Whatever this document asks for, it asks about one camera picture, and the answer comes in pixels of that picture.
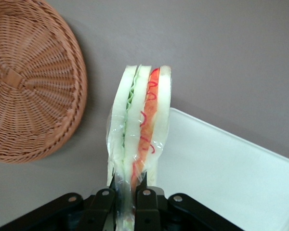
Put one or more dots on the round brown wicker basket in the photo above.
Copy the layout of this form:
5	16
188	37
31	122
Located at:
33	84

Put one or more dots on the triangular sandwich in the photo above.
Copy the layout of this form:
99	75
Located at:
137	115

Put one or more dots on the cream rectangular tray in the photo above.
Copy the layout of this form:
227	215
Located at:
226	173

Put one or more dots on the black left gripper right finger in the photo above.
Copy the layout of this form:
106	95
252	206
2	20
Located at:
147	211

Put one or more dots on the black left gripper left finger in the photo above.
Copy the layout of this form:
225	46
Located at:
101	211

